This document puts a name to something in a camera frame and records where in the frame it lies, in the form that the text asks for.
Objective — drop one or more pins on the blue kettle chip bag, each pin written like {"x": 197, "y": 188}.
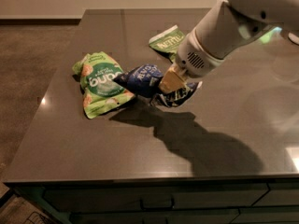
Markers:
{"x": 144, "y": 80}

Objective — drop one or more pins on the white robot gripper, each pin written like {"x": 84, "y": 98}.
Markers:
{"x": 196, "y": 57}

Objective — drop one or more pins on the dark green kettle chip bag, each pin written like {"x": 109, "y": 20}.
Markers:
{"x": 167, "y": 42}

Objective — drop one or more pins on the dark cabinet with drawers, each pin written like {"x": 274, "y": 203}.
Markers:
{"x": 195, "y": 202}

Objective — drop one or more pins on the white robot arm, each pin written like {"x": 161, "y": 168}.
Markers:
{"x": 229, "y": 25}

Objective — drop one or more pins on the light green rice chip bag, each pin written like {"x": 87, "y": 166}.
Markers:
{"x": 101, "y": 94}

